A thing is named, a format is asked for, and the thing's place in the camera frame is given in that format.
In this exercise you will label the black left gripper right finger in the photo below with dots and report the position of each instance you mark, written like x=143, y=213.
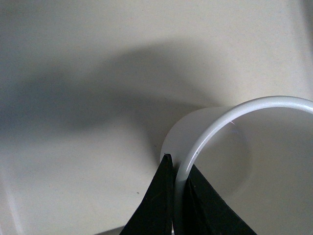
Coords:
x=204, y=212

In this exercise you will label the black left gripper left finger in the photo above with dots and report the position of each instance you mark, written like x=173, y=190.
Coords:
x=154, y=215

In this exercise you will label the white smiley face mug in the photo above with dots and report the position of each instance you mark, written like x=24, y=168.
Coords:
x=258, y=156

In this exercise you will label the beige rectangular plastic tray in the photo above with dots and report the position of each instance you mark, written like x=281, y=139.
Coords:
x=89, y=89

